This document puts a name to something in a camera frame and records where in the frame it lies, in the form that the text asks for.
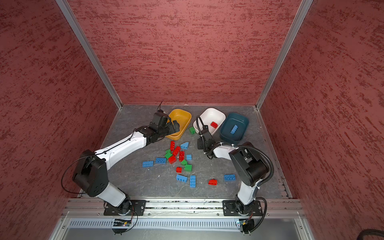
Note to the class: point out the dark teal plastic bin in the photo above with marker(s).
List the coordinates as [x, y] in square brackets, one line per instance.
[231, 120]

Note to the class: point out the green lego square lower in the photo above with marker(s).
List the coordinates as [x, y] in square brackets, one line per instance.
[188, 168]

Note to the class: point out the yellow plastic bin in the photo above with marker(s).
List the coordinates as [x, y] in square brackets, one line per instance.
[183, 118]

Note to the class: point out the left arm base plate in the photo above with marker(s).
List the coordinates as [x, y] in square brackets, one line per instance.
[126, 208]

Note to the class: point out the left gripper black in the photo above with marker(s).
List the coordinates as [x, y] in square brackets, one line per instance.
[171, 129]

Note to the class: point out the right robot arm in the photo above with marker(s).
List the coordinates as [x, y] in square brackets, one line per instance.
[247, 194]

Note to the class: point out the white plastic bin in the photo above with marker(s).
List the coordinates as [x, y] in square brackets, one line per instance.
[213, 115]

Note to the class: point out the right aluminium corner post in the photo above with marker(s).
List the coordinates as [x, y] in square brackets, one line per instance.
[290, 37]

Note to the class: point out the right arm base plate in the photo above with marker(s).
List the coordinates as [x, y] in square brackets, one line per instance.
[237, 208]

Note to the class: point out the red lego diagonal centre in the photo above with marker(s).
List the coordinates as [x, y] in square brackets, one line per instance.
[176, 151]

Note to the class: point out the small red lego lower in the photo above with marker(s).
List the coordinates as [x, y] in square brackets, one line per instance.
[178, 169]

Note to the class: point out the aluminium corner post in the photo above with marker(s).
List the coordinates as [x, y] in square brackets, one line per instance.
[290, 37]
[79, 33]

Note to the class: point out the red lego centre right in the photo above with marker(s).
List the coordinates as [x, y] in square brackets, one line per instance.
[181, 156]

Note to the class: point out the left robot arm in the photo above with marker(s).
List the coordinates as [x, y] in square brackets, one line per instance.
[91, 172]

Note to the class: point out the green lego small lower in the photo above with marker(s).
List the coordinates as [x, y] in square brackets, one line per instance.
[183, 162]

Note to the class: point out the aluminium front rail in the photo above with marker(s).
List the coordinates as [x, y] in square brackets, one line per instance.
[183, 208]

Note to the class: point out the blue sloped lego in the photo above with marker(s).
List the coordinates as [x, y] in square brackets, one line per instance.
[184, 146]

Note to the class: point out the red lego top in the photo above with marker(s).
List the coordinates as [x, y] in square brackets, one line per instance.
[172, 146]

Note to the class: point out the red lego pile bottom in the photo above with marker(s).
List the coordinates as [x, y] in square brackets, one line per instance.
[172, 160]

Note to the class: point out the red sloped lego front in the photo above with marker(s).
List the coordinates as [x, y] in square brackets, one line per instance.
[213, 182]

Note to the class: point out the left aluminium corner post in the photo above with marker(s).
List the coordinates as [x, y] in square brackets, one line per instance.
[79, 33]

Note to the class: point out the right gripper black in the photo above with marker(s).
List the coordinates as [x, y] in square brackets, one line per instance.
[199, 144]

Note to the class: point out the green lego pile left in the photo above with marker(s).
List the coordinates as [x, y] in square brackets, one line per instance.
[168, 154]

